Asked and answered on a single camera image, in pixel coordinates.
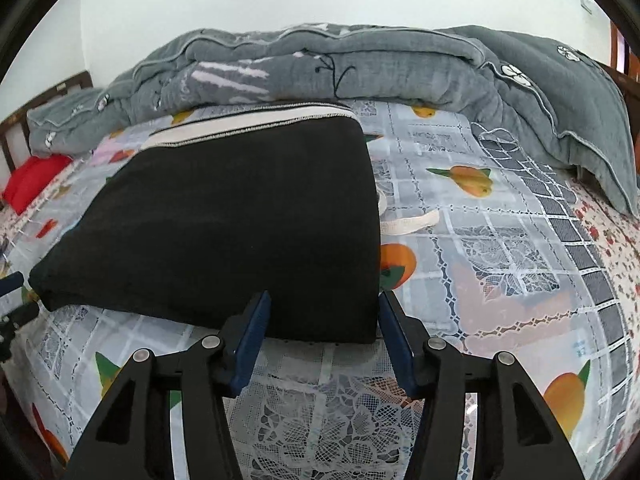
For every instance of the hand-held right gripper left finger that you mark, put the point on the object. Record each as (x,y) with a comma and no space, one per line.
(252,340)

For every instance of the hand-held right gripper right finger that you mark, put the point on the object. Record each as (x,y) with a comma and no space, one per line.
(397,345)

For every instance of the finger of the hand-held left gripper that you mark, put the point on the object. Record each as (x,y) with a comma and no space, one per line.
(20,316)
(12,282)

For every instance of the black pants with white waistband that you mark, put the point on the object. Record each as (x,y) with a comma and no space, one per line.
(225,210)

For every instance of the red pillow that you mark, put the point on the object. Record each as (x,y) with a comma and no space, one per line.
(30,180)

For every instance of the grey fruit print sheet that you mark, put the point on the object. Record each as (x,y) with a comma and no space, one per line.
(500,260)

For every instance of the brown wooden bed headboard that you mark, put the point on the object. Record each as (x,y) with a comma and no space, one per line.
(70,82)

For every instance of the grey quilt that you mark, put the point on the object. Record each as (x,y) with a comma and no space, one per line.
(400,65)

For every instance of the brown wooden bed footboard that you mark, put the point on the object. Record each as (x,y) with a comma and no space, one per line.
(614,42)

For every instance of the white wall socket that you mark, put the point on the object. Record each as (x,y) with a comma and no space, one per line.
(586,2)

